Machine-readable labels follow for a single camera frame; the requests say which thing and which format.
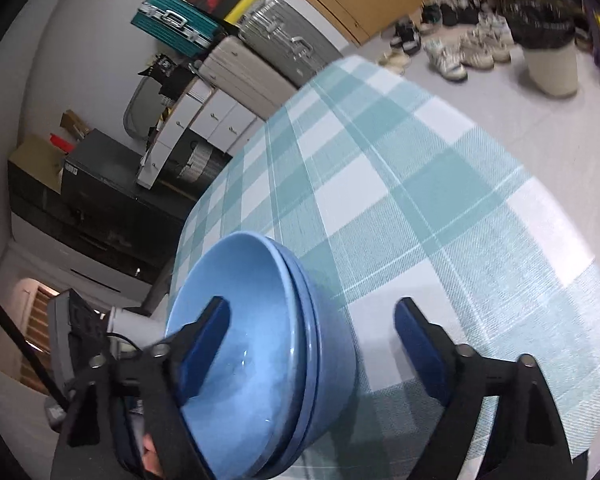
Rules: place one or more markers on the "person's left forearm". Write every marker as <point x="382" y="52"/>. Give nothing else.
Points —
<point x="152" y="452"/>

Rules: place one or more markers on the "silver suitcase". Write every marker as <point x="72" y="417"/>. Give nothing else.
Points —
<point x="285" y="35"/>

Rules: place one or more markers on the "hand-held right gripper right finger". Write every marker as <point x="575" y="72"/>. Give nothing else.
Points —
<point x="422" y="355"/>

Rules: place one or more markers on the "brown paper bag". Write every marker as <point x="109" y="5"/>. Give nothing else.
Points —
<point x="75" y="125"/>

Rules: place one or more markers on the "teal suitcase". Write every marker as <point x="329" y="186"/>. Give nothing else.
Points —
<point x="175" y="20"/>

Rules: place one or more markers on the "teal plaid tablecloth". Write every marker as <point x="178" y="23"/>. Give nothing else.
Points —
<point x="430" y="185"/>

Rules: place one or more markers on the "black glass cabinet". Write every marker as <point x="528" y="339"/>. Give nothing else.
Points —
<point x="35" y="210"/>

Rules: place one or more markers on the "cardboard box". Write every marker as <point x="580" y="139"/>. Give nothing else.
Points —
<point x="35" y="160"/>

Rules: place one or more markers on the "oval mirror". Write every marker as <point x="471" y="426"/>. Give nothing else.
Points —
<point x="135" y="115"/>

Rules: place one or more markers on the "group of shoes on floor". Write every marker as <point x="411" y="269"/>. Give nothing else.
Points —
<point x="450" y="50"/>

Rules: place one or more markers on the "red packet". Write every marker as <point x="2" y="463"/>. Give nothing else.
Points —
<point x="62" y="142"/>

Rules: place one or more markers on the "white drawer cabinet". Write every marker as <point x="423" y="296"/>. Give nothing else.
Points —
<point x="220" y="120"/>

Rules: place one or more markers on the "yellow box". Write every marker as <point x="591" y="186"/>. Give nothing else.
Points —
<point x="245" y="7"/>

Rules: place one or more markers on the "brown curtain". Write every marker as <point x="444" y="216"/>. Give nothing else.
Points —
<point x="37" y="320"/>

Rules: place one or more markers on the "beige suitcase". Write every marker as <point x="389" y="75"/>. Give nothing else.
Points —
<point x="250" y="75"/>

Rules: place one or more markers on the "laundry basket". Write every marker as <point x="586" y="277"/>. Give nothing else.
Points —
<point x="205" y="160"/>

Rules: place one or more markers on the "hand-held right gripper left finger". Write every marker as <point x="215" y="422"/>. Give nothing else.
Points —
<point x="205" y="350"/>

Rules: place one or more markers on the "white trash bin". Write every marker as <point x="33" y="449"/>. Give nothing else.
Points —
<point x="552" y="72"/>

